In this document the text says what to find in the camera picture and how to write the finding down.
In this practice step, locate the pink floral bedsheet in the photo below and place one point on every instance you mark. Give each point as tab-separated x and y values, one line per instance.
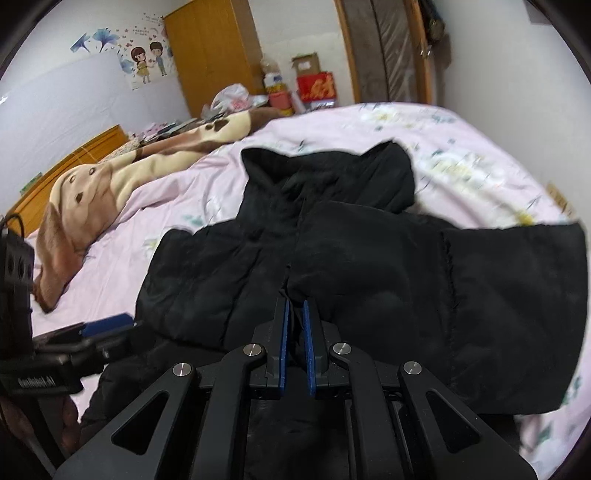
461	152

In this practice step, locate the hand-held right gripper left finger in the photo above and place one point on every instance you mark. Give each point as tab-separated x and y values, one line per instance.
283	346

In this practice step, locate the plastic wrapped mattress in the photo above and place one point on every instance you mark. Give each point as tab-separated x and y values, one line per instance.
383	50

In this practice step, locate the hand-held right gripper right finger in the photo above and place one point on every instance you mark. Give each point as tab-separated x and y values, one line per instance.
309	350

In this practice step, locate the clear plastic jar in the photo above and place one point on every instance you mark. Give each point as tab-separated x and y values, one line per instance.
272	74

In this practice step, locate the white plastic bag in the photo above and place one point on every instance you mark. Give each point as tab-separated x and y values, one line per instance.
231	98

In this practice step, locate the black padded jacket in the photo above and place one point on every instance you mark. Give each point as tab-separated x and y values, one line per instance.
369	277

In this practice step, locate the brown bear printed blanket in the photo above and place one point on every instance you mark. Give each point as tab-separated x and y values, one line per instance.
138	170

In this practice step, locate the dark hanging clothes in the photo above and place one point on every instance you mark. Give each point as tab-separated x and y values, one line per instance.
431	21

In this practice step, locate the wooden wardrobe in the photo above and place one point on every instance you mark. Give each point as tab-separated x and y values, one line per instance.
212	50

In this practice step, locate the open cardboard box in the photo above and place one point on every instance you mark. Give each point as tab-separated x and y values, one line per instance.
305	64

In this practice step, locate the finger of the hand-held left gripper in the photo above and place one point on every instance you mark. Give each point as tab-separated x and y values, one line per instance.
108	325

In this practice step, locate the cartoon couple wall sticker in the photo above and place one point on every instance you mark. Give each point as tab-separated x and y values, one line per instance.
144	62

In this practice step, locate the red gift box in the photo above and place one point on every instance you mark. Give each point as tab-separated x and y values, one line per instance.
316	87

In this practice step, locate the blue flower wall sticker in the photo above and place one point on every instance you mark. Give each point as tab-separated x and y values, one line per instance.
99	37

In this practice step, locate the wooden door frame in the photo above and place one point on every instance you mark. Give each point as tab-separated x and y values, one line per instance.
346	50

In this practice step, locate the wooden headboard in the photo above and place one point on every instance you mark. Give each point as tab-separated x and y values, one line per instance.
69	170

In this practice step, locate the person's left hand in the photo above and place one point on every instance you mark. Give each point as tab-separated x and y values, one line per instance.
71	424

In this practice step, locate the pink round container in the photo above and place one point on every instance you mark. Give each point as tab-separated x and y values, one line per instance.
279	100

